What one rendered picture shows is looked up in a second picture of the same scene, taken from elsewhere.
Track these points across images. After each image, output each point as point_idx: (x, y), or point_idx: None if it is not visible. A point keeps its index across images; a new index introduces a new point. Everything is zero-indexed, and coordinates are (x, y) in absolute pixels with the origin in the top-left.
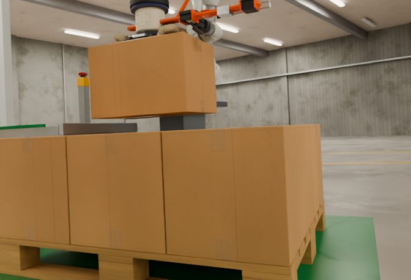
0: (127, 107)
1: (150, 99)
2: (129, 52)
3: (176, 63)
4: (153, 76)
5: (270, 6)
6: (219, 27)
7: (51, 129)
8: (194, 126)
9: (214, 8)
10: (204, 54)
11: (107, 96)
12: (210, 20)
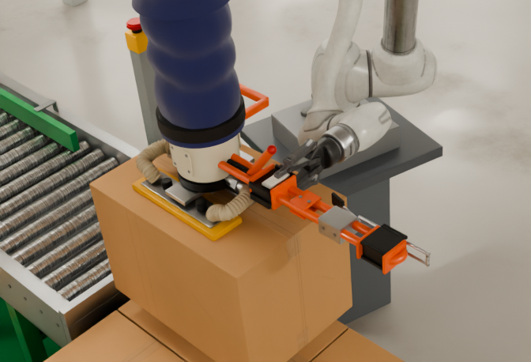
0: (164, 314)
1: (197, 333)
2: (156, 243)
3: (231, 315)
4: (197, 306)
5: (427, 265)
6: (376, 130)
7: (50, 309)
8: (357, 197)
9: None
10: (311, 246)
11: (133, 278)
12: None
